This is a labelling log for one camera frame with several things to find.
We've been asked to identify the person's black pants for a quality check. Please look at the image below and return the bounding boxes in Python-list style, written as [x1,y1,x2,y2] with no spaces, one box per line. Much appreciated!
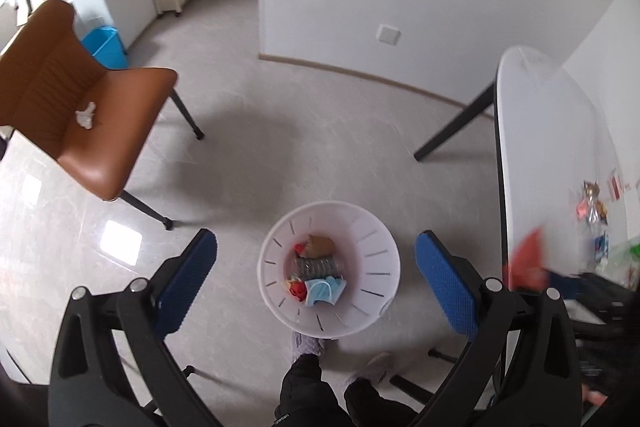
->
[274,354,431,427]

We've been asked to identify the white crumpled tissue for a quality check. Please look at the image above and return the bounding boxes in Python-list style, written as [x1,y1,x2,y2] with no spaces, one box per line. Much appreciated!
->
[75,103,97,128]

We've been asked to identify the clear green bottle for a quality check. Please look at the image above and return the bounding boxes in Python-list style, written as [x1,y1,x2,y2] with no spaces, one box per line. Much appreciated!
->
[607,239,640,288]

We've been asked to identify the blue face mask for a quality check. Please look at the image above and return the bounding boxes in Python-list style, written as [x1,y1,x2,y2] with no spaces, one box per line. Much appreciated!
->
[304,276,347,308]

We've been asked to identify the clear plastic wrapper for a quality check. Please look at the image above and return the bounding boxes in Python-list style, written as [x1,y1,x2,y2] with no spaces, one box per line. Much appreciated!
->
[582,197,608,228]

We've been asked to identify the red packet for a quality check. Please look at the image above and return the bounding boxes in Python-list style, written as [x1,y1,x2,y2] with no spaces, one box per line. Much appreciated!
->
[502,227,551,293]

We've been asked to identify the blue plastic bin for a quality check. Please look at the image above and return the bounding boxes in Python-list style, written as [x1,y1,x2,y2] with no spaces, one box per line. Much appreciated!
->
[81,26,128,70]

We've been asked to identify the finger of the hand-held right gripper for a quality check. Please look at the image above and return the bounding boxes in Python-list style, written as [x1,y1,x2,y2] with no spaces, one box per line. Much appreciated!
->
[547,269,606,304]

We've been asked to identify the black table leg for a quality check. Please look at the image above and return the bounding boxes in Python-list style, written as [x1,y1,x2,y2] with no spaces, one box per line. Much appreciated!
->
[390,374,435,405]
[414,82,497,162]

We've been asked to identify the black foam net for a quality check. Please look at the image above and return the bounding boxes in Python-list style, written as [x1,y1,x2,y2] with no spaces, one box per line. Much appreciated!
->
[292,254,341,280]

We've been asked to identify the grey fuzzy slipper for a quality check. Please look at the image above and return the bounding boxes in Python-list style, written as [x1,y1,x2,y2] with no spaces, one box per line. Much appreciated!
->
[290,332,326,364]

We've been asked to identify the brown paper piece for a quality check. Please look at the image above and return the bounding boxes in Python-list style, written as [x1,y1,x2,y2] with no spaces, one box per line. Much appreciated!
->
[306,234,337,258]

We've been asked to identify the brown leather chair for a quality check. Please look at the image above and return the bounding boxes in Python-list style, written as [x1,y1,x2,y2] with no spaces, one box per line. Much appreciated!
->
[0,0,206,230]

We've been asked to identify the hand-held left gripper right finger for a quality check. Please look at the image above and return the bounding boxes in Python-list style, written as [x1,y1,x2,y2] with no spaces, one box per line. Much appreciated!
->
[412,229,583,427]

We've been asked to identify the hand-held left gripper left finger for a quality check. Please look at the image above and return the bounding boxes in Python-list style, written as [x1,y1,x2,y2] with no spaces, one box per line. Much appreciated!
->
[47,228,223,427]

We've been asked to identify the person's right hand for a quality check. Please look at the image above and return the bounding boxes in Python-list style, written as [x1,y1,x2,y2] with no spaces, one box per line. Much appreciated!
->
[581,387,609,409]

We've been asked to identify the white plastic trash bin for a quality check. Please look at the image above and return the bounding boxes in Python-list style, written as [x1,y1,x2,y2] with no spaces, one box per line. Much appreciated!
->
[257,201,402,339]

